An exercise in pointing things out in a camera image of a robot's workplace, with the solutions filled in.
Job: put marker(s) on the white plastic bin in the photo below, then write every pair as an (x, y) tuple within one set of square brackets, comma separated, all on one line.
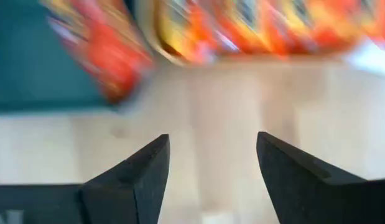
[(372, 59)]

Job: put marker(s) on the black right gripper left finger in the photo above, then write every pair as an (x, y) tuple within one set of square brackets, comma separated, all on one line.
[(123, 199)]

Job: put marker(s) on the teal plastic bin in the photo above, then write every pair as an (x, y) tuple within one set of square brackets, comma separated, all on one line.
[(24, 62)]

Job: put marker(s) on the red noodle packet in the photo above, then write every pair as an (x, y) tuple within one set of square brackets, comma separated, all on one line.
[(117, 62)]

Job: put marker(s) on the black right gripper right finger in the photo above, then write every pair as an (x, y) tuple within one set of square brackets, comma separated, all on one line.
[(304, 199)]

